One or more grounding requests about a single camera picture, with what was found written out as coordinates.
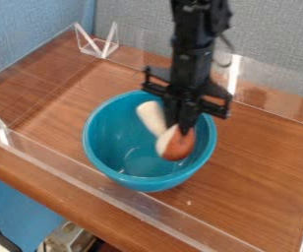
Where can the brown and white toy mushroom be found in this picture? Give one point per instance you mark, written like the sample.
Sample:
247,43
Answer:
173,145

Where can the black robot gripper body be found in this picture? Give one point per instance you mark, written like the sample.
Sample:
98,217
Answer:
186,82

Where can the clear acrylic corner bracket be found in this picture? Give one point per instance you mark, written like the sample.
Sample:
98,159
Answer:
100,47

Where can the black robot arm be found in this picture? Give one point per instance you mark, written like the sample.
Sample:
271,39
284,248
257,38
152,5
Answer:
201,20

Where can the clear acrylic table barrier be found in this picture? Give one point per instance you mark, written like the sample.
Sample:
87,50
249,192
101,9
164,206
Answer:
239,206

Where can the white power strip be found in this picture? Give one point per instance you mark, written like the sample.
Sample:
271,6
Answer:
69,238

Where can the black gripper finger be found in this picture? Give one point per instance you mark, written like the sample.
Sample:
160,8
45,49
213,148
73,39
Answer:
170,106
189,113

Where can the blue plastic bowl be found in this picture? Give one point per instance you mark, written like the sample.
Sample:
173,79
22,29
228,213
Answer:
120,146

